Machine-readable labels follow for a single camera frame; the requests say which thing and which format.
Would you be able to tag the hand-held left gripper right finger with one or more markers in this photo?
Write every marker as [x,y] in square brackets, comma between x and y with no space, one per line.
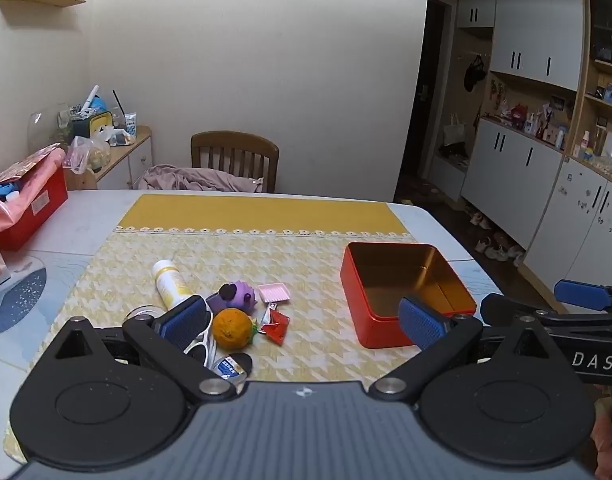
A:
[423,322]

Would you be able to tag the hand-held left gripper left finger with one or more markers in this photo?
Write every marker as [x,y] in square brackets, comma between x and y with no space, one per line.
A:
[183,320]

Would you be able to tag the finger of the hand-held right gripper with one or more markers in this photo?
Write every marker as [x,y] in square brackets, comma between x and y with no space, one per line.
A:
[576,320]
[583,294]

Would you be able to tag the white sunglasses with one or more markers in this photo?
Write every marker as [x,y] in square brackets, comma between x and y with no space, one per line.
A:
[200,342]

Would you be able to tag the white and yellow bottle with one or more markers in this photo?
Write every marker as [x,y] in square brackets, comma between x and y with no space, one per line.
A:
[168,282]

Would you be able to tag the round silver tin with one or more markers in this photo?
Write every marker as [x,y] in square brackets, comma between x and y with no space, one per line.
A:
[135,312]

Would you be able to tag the orange fruit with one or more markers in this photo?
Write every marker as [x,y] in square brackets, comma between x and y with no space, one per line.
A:
[232,329]

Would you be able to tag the red metal tin box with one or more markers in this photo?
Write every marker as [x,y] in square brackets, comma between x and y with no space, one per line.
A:
[371,320]

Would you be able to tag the purple toy figure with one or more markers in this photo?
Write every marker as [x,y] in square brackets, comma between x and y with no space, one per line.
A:
[240,295]

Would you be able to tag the small black blue-label bottle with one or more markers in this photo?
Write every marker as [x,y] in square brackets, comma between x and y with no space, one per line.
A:
[230,366]

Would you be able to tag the silver nail clipper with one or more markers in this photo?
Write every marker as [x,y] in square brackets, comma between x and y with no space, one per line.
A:
[272,306]

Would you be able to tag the red foil packet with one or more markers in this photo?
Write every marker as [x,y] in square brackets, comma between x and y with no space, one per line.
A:
[276,331]

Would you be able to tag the small pink tray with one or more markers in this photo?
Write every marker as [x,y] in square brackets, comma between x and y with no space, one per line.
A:
[275,292]

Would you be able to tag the person's right hand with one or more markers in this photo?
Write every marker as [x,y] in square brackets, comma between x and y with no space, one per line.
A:
[611,455]

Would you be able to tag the long white sticker cabinet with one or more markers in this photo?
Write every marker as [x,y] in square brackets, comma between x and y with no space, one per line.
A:
[571,220]

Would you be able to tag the row of shoes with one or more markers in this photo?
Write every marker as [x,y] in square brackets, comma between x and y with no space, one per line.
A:
[496,247]

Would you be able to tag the white low two-door cabinet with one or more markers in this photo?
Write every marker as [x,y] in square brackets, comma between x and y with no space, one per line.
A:
[511,180]

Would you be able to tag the pink clothing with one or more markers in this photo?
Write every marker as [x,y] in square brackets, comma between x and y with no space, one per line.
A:
[195,177]

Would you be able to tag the yellow houndstooth table mat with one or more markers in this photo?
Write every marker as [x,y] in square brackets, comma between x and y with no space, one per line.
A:
[286,220]

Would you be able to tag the wooden side cabinet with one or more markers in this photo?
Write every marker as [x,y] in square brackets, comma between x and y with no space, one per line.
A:
[130,160]

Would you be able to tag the wooden chair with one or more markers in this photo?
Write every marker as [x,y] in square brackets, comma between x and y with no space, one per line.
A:
[235,147]

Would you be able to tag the group of counter ornaments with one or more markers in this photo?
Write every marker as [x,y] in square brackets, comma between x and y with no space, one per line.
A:
[531,120]

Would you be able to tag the red cardboard box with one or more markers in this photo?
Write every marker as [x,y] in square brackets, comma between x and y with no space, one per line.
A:
[40,205]

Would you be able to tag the white tote bag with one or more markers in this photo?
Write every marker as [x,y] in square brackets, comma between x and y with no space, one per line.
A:
[455,132]

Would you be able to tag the clear plastic bags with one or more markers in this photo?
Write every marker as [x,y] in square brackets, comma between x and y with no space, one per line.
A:
[85,152]

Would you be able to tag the wooden open shelving unit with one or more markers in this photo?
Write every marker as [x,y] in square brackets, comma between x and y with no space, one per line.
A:
[578,85]

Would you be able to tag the teal and yellow storage box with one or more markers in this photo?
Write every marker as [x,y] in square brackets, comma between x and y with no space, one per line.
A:
[93,122]

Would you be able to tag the black hanging bag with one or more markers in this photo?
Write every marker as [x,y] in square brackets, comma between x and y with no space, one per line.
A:
[475,75]

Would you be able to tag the white upper wall cabinet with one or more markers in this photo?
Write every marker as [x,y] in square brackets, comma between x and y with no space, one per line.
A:
[526,30]

